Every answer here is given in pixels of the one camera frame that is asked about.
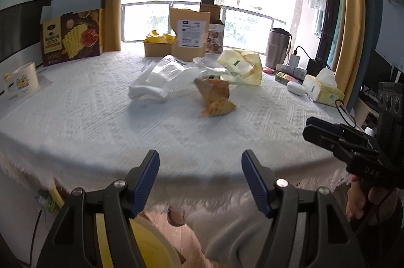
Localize white tube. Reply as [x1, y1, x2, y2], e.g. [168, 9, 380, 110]
[275, 63, 307, 79]

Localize tall brown cardboard box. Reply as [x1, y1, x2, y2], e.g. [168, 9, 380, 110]
[200, 4, 221, 24]

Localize black charger cable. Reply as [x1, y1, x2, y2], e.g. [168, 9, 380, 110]
[293, 46, 320, 61]

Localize balcony railing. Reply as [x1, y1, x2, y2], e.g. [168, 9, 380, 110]
[121, 1, 286, 44]

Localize yellow table leg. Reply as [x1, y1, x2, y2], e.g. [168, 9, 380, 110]
[50, 180, 64, 212]

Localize cream yellow plastic bin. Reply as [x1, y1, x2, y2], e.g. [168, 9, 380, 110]
[95, 211, 187, 268]

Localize green small box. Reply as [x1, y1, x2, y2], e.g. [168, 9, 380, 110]
[274, 71, 295, 85]

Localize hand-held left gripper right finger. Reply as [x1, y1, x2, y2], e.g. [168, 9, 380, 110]
[241, 150, 367, 268]

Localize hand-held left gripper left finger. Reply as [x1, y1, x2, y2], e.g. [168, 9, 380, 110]
[36, 150, 160, 268]

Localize black cable loop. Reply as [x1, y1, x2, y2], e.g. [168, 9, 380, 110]
[335, 100, 357, 127]

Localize kraft paper pouch white label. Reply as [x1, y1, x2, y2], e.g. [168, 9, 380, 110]
[170, 7, 210, 62]

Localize low cardboard box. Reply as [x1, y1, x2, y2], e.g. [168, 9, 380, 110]
[144, 34, 174, 58]

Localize black box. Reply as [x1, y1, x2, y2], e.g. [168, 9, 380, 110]
[306, 58, 330, 77]

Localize white printed mug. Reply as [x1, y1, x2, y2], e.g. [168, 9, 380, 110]
[12, 62, 39, 98]

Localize clear plastic bag black print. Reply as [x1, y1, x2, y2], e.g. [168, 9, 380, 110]
[129, 55, 203, 104]

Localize person's right hand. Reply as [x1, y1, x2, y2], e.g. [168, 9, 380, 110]
[345, 175, 396, 221]

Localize yellow tissue box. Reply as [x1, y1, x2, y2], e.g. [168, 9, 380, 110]
[303, 67, 345, 106]

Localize small printed white box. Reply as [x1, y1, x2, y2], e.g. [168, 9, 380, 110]
[205, 20, 225, 54]

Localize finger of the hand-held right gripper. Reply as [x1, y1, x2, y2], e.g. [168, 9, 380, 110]
[302, 126, 381, 168]
[307, 116, 374, 139]

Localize white fringed tablecloth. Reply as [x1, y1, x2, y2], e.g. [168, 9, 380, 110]
[0, 48, 357, 224]

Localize brown paper wrapper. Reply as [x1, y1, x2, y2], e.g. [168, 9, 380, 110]
[194, 77, 237, 117]

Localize brown cracker box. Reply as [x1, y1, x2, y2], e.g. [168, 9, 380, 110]
[40, 0, 107, 67]

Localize yellow green plastic bag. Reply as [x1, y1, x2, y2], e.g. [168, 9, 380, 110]
[217, 49, 263, 87]

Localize white earbud case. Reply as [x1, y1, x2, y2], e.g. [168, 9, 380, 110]
[287, 82, 306, 95]

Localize yellow packets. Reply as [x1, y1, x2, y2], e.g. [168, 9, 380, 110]
[143, 30, 175, 44]

